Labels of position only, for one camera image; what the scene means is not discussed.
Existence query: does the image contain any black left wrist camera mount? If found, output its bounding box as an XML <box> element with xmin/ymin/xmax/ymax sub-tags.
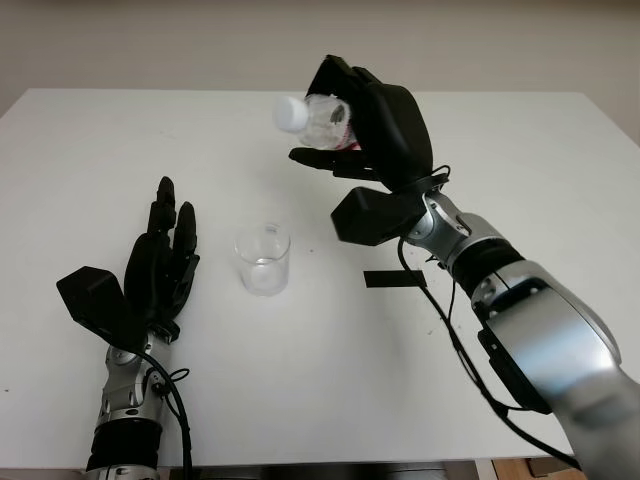
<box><xmin>55</xmin><ymin>266</ymin><xmax>147</xmax><ymax>355</ymax></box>

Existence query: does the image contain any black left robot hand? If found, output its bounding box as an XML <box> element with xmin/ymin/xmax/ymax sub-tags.
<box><xmin>124</xmin><ymin>175</ymin><xmax>201</xmax><ymax>347</ymax></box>

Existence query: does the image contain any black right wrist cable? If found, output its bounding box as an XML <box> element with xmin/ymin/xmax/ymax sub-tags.
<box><xmin>396</xmin><ymin>163</ymin><xmax>582</xmax><ymax>472</ymax></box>

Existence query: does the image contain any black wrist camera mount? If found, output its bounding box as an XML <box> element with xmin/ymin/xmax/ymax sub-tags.
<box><xmin>55</xmin><ymin>266</ymin><xmax>147</xmax><ymax>355</ymax></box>
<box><xmin>330</xmin><ymin>186</ymin><xmax>427</xmax><ymax>247</ymax></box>

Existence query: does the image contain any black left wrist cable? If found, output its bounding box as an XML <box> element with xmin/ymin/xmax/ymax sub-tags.
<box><xmin>141</xmin><ymin>351</ymin><xmax>195</xmax><ymax>480</ymax></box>

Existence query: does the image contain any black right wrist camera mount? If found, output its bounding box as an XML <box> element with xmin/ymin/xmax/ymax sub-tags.
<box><xmin>330</xmin><ymin>186</ymin><xmax>427</xmax><ymax>247</ymax></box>

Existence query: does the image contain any clear plastic water bottle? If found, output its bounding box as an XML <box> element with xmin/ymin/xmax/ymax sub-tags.
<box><xmin>271</xmin><ymin>93</ymin><xmax>364</xmax><ymax>153</ymax></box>

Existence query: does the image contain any brown wooden furniture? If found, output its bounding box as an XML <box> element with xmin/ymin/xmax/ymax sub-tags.
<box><xmin>490</xmin><ymin>441</ymin><xmax>579</xmax><ymax>480</ymax></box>

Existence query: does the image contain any clear glass cup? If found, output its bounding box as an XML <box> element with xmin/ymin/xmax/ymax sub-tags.
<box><xmin>233</xmin><ymin>221</ymin><xmax>293</xmax><ymax>298</ymax></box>

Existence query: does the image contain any black tape strip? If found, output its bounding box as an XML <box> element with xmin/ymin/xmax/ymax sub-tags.
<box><xmin>363</xmin><ymin>269</ymin><xmax>427</xmax><ymax>291</ymax></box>

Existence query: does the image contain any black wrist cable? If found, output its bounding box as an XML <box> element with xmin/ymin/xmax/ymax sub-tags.
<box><xmin>396</xmin><ymin>163</ymin><xmax>582</xmax><ymax>472</ymax></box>
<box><xmin>141</xmin><ymin>351</ymin><xmax>195</xmax><ymax>480</ymax></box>

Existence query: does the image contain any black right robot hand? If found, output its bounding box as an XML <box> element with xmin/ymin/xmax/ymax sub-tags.
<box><xmin>288</xmin><ymin>54</ymin><xmax>436</xmax><ymax>192</ymax></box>

